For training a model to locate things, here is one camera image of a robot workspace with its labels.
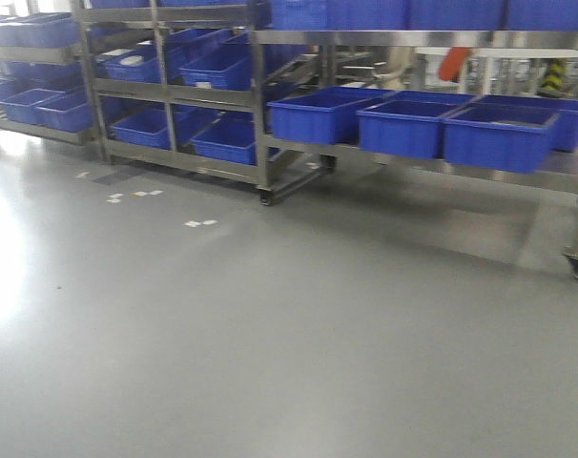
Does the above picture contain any steel rack middle wheeled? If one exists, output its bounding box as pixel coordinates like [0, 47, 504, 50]
[71, 1, 337, 205]

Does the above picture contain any steel rack far left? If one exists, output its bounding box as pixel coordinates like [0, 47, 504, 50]
[0, 12, 95, 145]

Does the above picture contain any blue bin front right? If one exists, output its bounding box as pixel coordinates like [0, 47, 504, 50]
[443, 94, 578, 174]

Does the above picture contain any blue bin front middle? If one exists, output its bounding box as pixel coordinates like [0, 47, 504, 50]
[357, 91, 475, 159]

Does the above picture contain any steel rack wheeled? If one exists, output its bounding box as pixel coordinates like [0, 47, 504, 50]
[253, 0, 578, 281]
[71, 1, 337, 205]

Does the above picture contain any blue bin front left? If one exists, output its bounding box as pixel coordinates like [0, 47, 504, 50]
[268, 86, 395, 144]

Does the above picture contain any blue bin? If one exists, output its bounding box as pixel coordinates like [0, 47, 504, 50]
[443, 94, 578, 174]
[357, 91, 475, 159]
[268, 86, 395, 144]

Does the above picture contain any steel rack right wheeled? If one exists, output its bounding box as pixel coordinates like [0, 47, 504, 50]
[253, 0, 578, 281]

